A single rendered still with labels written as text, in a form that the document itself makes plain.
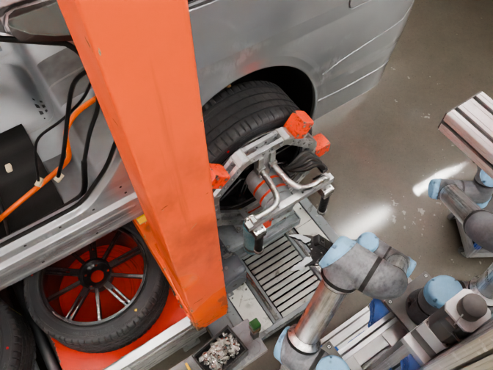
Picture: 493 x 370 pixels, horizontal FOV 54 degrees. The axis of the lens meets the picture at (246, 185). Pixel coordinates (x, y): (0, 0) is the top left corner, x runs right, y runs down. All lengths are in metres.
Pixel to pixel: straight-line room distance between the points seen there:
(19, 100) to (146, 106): 1.75
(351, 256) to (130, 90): 0.84
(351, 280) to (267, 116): 0.79
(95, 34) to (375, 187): 2.64
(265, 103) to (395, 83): 1.93
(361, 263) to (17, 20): 1.12
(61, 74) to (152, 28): 1.69
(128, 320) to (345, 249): 1.21
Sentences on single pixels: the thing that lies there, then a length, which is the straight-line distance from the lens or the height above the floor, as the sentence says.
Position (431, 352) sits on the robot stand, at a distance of 1.51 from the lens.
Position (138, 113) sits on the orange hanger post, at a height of 2.02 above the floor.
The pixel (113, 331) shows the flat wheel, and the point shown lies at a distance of 2.32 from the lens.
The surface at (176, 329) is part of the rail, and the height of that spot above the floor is 0.39.
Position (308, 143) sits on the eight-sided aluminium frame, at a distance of 2.09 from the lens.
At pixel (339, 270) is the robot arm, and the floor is 1.36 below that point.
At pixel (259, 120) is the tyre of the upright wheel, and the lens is 1.91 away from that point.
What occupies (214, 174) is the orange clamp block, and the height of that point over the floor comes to 1.13.
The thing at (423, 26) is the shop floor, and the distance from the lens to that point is 4.27.
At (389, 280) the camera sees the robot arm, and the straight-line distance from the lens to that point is 1.43.
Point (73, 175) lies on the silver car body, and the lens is 2.36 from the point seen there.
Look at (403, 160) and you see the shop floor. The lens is 3.37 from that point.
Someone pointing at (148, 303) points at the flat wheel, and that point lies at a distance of 2.32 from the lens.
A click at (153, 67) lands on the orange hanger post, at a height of 2.10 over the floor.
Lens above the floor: 2.69
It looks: 60 degrees down
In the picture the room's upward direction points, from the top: 1 degrees counter-clockwise
